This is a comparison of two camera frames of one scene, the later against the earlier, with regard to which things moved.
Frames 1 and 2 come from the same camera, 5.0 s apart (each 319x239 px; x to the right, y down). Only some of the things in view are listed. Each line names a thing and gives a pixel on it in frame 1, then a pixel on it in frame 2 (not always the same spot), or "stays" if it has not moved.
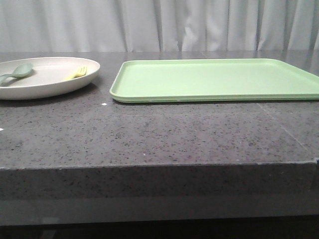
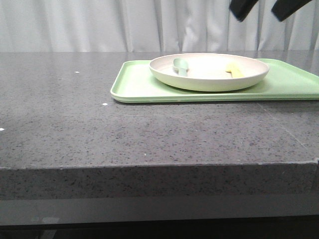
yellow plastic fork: [81, 72] → [230, 71]
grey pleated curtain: [105, 26] stays
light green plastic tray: [212, 80] stays
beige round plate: [47, 78] → [207, 72]
